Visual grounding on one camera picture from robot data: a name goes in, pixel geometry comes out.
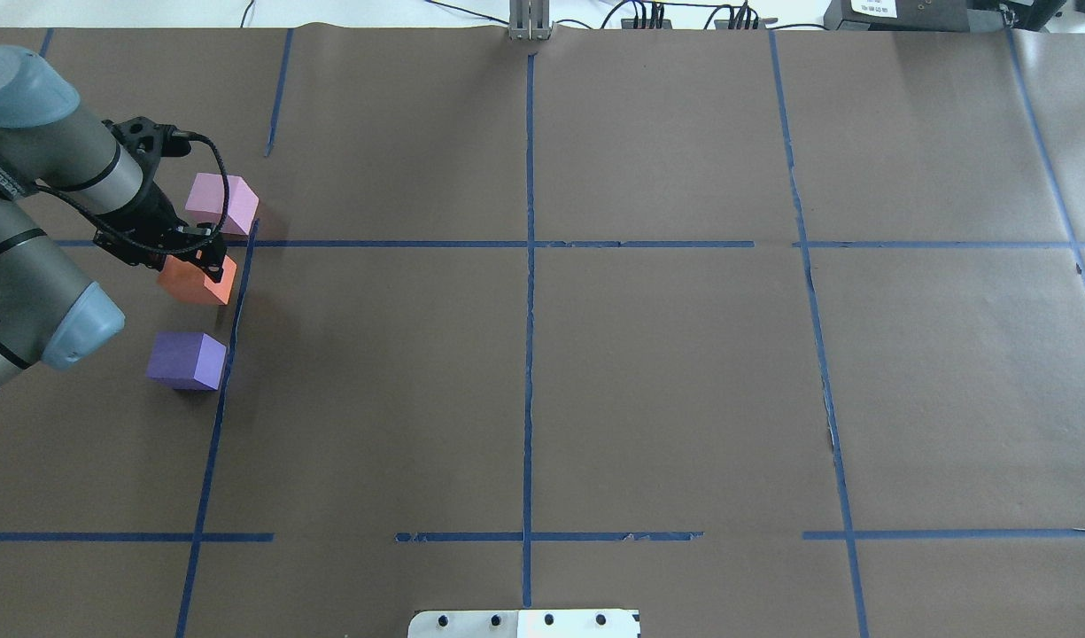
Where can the dark purple foam cube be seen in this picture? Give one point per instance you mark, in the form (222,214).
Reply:
(187,361)

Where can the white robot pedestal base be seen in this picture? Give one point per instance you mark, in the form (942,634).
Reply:
(527,623)

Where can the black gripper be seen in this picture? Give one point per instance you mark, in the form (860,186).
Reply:
(155,215)

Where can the orange foam cube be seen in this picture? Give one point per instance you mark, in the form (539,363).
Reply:
(188,284)

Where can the black control box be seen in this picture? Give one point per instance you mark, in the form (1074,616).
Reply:
(939,16)

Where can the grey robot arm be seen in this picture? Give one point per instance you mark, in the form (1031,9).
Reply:
(51,143)

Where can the aluminium frame post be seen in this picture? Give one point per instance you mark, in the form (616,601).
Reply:
(529,20)

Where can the light pink foam cube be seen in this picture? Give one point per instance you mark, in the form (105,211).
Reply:
(206,203)

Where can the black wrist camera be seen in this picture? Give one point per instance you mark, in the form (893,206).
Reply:
(150,139)

